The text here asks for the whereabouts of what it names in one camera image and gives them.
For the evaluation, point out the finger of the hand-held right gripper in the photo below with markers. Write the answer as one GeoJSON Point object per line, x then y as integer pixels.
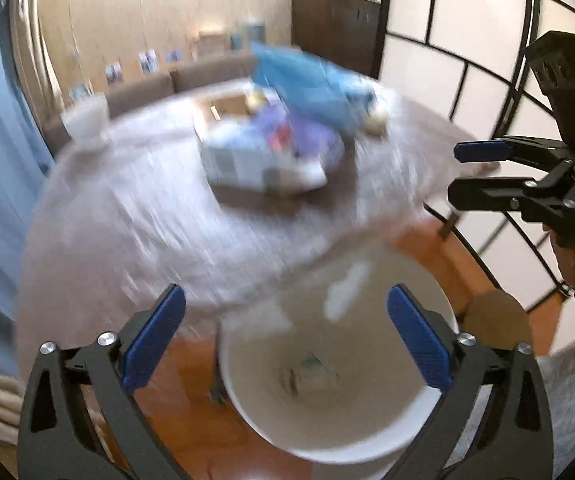
{"type": "Point", "coordinates": [477, 195]}
{"type": "Point", "coordinates": [482, 151]}

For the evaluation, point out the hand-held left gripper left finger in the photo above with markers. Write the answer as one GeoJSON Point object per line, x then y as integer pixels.
{"type": "Point", "coordinates": [155, 340]}

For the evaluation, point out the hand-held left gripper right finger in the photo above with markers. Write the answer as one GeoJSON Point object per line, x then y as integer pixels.
{"type": "Point", "coordinates": [420, 340]}

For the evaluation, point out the large white bowl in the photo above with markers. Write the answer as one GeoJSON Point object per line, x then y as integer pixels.
{"type": "Point", "coordinates": [267, 360]}

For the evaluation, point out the person's right hand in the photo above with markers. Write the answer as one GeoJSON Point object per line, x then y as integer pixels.
{"type": "Point", "coordinates": [565, 260]}

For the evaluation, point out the brown round object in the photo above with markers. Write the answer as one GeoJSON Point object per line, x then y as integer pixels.
{"type": "Point", "coordinates": [500, 322]}

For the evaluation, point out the beige round object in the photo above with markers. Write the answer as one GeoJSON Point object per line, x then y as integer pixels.
{"type": "Point", "coordinates": [376, 122]}

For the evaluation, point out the clear plastic table cover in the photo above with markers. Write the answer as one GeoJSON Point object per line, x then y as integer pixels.
{"type": "Point", "coordinates": [132, 220]}

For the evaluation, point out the black framed room divider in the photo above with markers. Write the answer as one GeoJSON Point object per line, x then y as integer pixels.
{"type": "Point", "coordinates": [467, 10]}

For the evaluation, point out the purple plastic bag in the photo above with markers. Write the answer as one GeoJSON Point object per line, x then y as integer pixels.
{"type": "Point", "coordinates": [312, 135]}

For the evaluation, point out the blue plastic bag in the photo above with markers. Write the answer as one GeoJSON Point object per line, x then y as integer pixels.
{"type": "Point", "coordinates": [307, 85]}

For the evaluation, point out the dark wooden cabinet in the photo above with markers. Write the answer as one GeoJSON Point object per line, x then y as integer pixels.
{"type": "Point", "coordinates": [335, 30]}

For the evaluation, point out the white cardboard box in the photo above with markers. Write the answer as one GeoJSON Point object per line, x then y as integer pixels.
{"type": "Point", "coordinates": [237, 160]}

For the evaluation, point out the white footed bowl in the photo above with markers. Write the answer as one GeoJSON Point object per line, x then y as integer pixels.
{"type": "Point", "coordinates": [84, 117]}

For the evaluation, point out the brown sofa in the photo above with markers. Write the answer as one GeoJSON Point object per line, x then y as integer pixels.
{"type": "Point", "coordinates": [142, 90]}

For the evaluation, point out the grey cylinder speaker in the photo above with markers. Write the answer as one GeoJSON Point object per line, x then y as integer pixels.
{"type": "Point", "coordinates": [255, 31]}

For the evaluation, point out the cartoon print photo card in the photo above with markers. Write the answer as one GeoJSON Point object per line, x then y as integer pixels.
{"type": "Point", "coordinates": [79, 93]}

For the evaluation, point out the blue grey cylinder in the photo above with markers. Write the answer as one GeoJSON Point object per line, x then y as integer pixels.
{"type": "Point", "coordinates": [237, 42]}

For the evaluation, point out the stack of books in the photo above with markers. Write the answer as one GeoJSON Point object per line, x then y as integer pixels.
{"type": "Point", "coordinates": [210, 42]}

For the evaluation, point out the beige curtain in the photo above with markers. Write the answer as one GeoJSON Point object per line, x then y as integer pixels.
{"type": "Point", "coordinates": [32, 35]}

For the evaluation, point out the wall photo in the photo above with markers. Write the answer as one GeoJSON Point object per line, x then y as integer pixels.
{"type": "Point", "coordinates": [174, 56]}
{"type": "Point", "coordinates": [113, 73]}
{"type": "Point", "coordinates": [148, 61]}

